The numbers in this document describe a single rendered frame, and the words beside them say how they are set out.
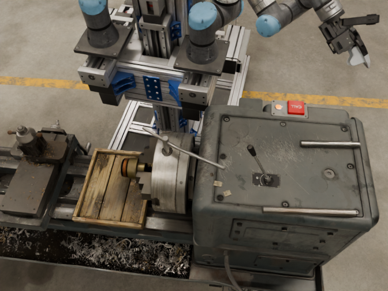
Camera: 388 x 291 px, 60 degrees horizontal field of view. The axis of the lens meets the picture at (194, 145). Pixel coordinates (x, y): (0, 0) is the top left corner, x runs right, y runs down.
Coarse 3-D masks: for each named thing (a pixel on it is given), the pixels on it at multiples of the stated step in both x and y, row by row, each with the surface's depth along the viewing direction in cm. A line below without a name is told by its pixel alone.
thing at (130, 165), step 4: (124, 160) 133; (128, 160) 133; (132, 160) 132; (136, 160) 131; (124, 164) 131; (128, 164) 131; (132, 164) 131; (136, 164) 130; (140, 164) 132; (144, 164) 132; (124, 168) 131; (128, 168) 130; (132, 168) 130; (136, 168) 130; (140, 168) 131; (144, 168) 137; (124, 172) 131; (128, 172) 131; (132, 172) 130; (136, 172) 131; (124, 176) 133; (128, 176) 132; (132, 176) 131
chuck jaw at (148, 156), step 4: (152, 136) 130; (152, 140) 129; (156, 140) 129; (152, 144) 130; (144, 148) 130; (148, 148) 130; (152, 148) 130; (144, 152) 131; (148, 152) 130; (152, 152) 130; (140, 156) 131; (144, 156) 131; (148, 156) 131; (152, 156) 131; (140, 160) 131; (144, 160) 131; (148, 160) 131; (152, 160) 131
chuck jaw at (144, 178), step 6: (138, 174) 129; (144, 174) 129; (150, 174) 129; (138, 180) 130; (144, 180) 127; (150, 180) 127; (144, 186) 125; (150, 186) 125; (144, 192) 123; (150, 192) 123; (144, 198) 125; (150, 198) 124; (156, 198) 121; (156, 204) 124
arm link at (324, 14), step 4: (332, 0) 112; (336, 0) 107; (328, 4) 106; (332, 4) 107; (336, 4) 107; (340, 4) 108; (320, 8) 114; (324, 8) 107; (328, 8) 107; (332, 8) 107; (336, 8) 107; (340, 8) 107; (316, 12) 110; (320, 12) 109; (324, 12) 108; (328, 12) 107; (332, 12) 107; (336, 12) 107; (320, 16) 110; (324, 16) 109; (328, 16) 108; (332, 16) 108; (320, 20) 112; (324, 20) 110
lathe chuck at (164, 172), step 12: (168, 132) 132; (180, 132) 132; (156, 144) 122; (180, 144) 122; (156, 156) 119; (168, 156) 119; (156, 168) 118; (168, 168) 118; (156, 180) 118; (168, 180) 117; (156, 192) 119; (168, 192) 119; (168, 204) 122
